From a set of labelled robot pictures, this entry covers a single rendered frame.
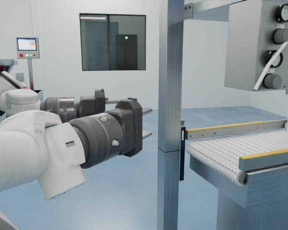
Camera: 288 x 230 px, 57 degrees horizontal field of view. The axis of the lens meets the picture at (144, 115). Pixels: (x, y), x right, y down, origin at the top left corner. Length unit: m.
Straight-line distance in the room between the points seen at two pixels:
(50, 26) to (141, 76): 2.05
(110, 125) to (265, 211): 0.60
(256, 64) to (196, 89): 5.54
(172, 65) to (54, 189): 0.59
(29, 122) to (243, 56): 0.49
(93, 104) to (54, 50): 5.00
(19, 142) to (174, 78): 0.65
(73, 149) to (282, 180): 0.60
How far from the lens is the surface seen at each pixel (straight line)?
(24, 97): 0.70
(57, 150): 0.41
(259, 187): 0.79
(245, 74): 0.66
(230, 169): 0.77
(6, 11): 5.89
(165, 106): 0.88
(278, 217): 0.98
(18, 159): 0.30
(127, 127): 0.52
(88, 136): 0.44
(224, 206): 1.05
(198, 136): 0.95
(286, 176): 0.85
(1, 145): 0.28
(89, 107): 0.70
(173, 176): 0.98
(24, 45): 3.38
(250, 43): 0.65
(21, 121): 0.37
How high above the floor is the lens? 1.17
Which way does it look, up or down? 13 degrees down
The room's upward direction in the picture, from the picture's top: straight up
